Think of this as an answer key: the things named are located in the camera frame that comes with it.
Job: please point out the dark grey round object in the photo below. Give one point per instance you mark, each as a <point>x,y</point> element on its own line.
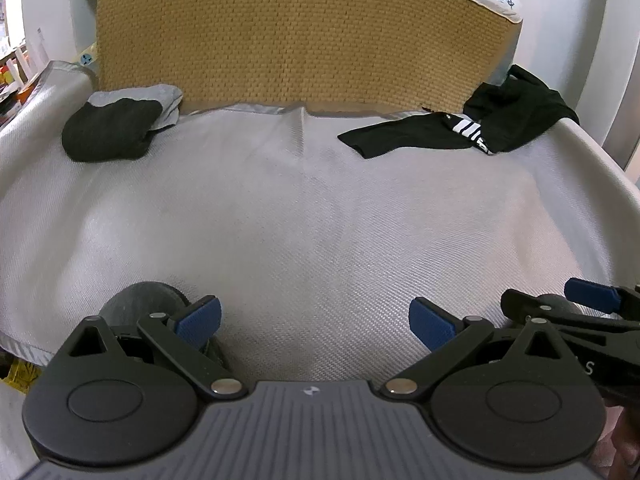
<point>135,300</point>

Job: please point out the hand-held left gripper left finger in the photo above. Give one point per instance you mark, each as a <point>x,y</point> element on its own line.
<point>200,320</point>

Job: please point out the yellow plastic crate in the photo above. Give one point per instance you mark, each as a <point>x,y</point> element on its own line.
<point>20,375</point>

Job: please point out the woven tan mattress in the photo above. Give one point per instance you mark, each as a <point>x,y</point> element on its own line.
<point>300,35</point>

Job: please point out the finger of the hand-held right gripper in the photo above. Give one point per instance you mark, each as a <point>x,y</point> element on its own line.
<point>530,302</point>
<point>590,294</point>

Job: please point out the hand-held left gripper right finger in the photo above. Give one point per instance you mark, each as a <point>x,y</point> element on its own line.
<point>430,322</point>

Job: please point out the folded grey garment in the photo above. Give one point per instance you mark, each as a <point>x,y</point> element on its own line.
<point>167,102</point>

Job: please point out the black white printed t-shirt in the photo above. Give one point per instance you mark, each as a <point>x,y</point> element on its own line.
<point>410,135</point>

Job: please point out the cluttered shelf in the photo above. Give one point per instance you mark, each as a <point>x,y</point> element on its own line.
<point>10,75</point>

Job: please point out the folded black garment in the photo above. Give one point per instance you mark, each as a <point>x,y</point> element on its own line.
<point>110,130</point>

